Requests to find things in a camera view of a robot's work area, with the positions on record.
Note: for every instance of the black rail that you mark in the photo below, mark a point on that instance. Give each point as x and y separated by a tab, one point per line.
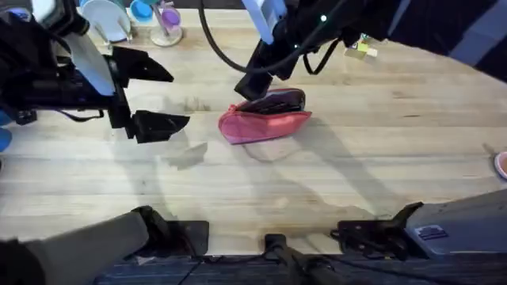
158	273

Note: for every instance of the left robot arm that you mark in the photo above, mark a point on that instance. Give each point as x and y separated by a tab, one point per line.
79	245

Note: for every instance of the cup stand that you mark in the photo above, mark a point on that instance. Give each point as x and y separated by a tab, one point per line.
166	37

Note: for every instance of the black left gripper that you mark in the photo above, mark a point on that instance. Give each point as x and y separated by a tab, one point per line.
59	93

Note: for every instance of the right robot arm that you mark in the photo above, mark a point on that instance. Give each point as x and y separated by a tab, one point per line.
455	221

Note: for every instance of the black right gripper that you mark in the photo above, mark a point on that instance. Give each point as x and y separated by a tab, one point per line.
283	51

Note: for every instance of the small wooden peg rack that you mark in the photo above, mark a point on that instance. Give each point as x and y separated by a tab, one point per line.
119	41

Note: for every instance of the toy blocks heap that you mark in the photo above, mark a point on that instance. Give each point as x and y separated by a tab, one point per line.
361	49

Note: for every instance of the blue cup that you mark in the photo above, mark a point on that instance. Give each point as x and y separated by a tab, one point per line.
140	10

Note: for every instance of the black camera post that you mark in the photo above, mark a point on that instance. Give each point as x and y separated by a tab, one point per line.
289	253

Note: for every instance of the pale blue plate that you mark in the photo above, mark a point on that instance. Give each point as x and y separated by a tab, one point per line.
106	17

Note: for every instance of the pink soft zip bag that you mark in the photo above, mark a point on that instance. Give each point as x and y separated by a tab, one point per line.
261	124

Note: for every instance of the blue plastic dish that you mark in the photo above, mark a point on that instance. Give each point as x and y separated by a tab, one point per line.
4	139

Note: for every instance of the purple cup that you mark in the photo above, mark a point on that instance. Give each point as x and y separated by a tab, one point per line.
171	17

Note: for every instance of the pink plate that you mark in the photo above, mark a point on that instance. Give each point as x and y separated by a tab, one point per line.
502	165

